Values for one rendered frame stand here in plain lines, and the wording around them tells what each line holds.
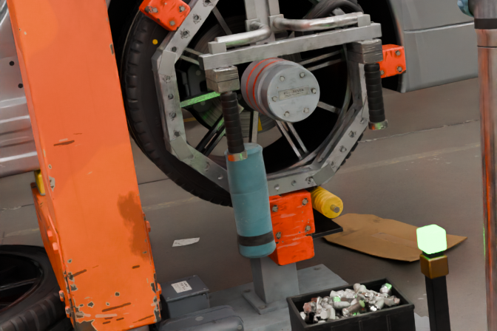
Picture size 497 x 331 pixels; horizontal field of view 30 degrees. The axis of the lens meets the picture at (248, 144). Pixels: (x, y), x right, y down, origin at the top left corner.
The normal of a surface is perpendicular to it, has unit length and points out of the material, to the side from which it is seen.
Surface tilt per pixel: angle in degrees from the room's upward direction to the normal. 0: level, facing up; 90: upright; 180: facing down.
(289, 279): 90
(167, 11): 90
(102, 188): 90
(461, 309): 0
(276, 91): 90
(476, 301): 0
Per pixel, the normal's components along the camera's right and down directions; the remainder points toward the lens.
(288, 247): 0.32, 0.18
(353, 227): 0.00, -0.92
